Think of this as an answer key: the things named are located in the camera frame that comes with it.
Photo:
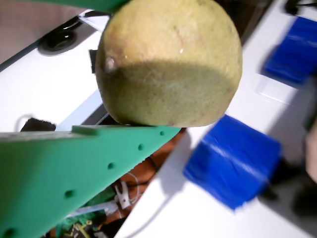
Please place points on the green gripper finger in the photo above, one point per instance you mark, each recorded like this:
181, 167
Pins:
62, 173
99, 5

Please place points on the small yellow ball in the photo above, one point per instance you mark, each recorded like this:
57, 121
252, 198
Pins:
168, 69

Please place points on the green circuit board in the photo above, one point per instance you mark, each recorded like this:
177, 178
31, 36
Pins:
81, 218

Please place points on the black tape piece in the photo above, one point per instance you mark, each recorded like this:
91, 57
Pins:
37, 124

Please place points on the blue rover wheel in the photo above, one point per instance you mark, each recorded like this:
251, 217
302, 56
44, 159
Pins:
294, 54
230, 161

